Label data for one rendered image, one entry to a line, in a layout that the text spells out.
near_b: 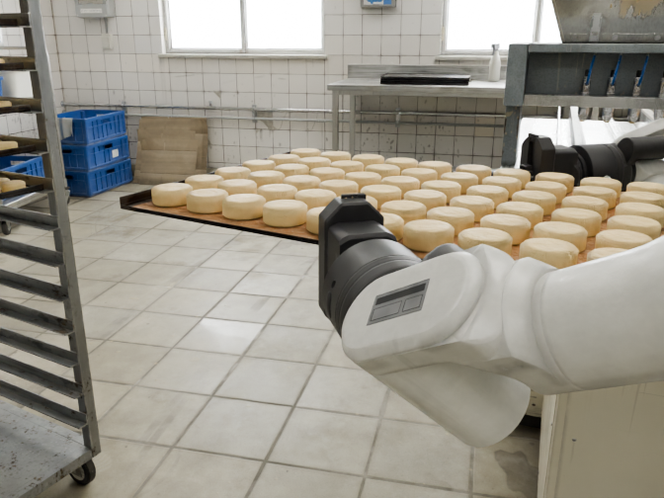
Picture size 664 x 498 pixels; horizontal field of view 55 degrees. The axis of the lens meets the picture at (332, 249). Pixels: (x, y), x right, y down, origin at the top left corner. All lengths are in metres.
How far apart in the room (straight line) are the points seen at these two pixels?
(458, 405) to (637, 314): 0.14
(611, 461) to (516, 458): 0.75
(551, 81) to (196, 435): 1.49
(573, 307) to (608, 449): 1.01
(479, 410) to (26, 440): 1.69
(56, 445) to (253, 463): 0.55
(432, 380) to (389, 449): 1.66
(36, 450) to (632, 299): 1.77
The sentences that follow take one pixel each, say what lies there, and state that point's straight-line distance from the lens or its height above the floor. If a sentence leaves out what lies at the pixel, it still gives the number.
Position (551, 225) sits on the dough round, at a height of 1.02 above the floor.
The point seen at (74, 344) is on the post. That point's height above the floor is 0.46.
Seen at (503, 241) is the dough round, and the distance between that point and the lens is 0.60.
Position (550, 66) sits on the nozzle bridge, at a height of 1.12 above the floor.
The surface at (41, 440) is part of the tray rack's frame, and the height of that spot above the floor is 0.15.
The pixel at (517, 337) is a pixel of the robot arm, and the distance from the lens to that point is 0.34.
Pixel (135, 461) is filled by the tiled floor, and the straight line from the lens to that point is 2.07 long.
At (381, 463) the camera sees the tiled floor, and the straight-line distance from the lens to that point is 1.98.
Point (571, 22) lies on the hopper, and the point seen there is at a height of 1.23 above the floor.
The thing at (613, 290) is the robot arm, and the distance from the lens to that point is 0.32.
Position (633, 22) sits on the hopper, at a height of 1.23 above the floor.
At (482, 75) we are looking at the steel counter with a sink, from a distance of 5.04.
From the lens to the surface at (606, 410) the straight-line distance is 1.29.
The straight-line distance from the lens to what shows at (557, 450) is 1.34.
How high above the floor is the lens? 1.20
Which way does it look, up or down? 19 degrees down
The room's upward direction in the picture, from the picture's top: straight up
